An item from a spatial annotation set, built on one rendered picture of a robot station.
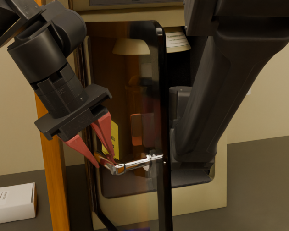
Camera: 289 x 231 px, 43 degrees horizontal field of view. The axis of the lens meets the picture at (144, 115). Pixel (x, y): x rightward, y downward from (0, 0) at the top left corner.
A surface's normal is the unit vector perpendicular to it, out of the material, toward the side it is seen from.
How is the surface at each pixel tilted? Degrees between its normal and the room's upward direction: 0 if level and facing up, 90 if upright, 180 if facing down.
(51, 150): 90
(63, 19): 33
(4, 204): 0
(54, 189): 90
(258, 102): 90
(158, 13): 90
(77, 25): 67
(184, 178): 0
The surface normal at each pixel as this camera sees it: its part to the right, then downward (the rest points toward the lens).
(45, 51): 0.65, 0.04
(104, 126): 0.59, 0.47
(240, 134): 0.23, 0.25
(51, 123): -0.44, -0.80
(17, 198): -0.05, -0.96
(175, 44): 0.54, -0.22
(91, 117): 0.46, 0.20
